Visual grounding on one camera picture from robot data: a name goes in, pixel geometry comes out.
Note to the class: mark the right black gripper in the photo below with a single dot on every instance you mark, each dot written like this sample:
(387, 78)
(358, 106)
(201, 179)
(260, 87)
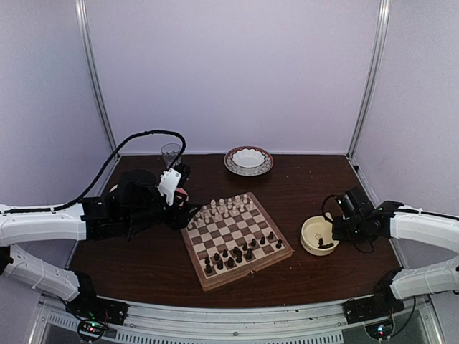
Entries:
(338, 233)

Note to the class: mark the patterned ceramic plate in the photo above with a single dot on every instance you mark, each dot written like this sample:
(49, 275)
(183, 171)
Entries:
(257, 171)

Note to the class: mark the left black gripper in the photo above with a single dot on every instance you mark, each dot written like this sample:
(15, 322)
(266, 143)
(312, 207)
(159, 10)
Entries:
(180, 216)

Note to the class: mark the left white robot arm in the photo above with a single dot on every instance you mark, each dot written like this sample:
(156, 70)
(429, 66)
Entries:
(89, 219)

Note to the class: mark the pink cat-ear bowl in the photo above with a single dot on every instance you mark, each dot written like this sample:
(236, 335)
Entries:
(181, 197)

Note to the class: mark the black pawn on board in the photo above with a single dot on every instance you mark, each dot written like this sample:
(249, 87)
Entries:
(208, 261)

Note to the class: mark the white chess piece tall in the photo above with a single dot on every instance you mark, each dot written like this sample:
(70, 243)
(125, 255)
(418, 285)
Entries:
(213, 207)

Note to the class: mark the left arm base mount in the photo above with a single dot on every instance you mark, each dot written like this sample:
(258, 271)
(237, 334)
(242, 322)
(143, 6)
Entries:
(88, 305)

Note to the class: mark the wooden chess board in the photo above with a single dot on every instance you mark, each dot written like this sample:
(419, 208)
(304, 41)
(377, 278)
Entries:
(207, 234)

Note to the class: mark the corner black rook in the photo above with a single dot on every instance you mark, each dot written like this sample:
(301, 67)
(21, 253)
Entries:
(279, 246)

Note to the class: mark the black rook piece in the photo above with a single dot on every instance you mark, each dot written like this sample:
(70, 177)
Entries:
(208, 269)

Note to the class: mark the white scalloped bowl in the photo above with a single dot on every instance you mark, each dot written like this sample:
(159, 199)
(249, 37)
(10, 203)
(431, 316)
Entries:
(248, 158)

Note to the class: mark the cream cat-ear bowl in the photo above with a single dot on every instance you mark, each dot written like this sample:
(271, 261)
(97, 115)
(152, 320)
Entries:
(316, 237)

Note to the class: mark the clear drinking glass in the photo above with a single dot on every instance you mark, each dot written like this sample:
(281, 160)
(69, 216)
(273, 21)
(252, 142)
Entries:
(170, 154)

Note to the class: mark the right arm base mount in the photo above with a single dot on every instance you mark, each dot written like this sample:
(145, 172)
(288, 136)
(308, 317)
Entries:
(381, 304)

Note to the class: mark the right aluminium frame post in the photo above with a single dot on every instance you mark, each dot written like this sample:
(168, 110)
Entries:
(380, 39)

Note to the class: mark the tall dark chess piece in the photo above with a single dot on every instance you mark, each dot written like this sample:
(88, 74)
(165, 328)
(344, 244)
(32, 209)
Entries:
(238, 255)

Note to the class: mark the aluminium frame post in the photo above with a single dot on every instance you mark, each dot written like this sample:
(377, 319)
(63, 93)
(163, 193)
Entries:
(83, 23)
(380, 39)

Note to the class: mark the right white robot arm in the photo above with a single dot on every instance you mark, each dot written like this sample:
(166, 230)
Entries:
(425, 227)

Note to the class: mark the left aluminium frame post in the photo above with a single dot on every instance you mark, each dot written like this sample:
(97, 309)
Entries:
(83, 23)

